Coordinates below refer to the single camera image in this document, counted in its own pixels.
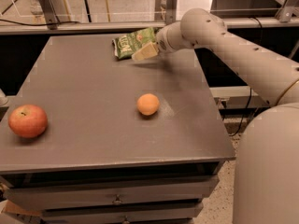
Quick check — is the grey metal rail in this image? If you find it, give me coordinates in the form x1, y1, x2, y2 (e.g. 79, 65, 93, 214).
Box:
0, 17, 299, 35

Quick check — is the orange fruit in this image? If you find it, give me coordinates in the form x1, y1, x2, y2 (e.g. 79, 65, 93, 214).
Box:
136, 93, 160, 116

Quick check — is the metal bracket post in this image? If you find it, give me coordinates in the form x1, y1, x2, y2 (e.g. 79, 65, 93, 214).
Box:
165, 0, 178, 25
38, 0, 58, 30

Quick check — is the left metal bracket post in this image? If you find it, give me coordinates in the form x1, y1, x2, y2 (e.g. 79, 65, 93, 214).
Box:
38, 0, 58, 30

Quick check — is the grey drawer cabinet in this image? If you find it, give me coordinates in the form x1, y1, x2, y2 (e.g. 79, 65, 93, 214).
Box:
0, 35, 235, 224

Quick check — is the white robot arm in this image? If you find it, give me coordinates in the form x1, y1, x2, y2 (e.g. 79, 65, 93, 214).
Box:
133, 8, 299, 224

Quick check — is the black floor cable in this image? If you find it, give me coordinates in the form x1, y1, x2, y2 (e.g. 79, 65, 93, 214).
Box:
228, 87, 253, 138

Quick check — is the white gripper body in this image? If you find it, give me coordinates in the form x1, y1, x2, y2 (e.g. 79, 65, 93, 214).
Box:
156, 21, 193, 53

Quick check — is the green jalapeno chip bag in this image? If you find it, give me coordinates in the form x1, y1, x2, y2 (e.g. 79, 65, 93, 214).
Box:
112, 27, 156, 60

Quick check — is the lower grey drawer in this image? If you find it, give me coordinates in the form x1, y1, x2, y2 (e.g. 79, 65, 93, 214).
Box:
42, 202, 203, 224

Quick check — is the red apple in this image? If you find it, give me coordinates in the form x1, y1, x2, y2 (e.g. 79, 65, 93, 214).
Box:
8, 105, 48, 138

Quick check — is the grey drawer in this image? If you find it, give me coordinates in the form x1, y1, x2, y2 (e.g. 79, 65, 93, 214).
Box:
42, 202, 203, 224
5, 175, 219, 211

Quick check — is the centre metal bracket post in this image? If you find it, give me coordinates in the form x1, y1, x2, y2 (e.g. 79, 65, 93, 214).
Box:
165, 0, 178, 25

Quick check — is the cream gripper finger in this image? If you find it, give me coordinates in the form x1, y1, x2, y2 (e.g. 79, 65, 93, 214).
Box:
132, 42, 159, 62

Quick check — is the black cable on rail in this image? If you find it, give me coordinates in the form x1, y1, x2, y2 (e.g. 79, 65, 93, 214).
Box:
0, 18, 80, 27

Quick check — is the upper grey drawer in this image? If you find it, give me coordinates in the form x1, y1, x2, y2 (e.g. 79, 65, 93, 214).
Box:
5, 175, 219, 211

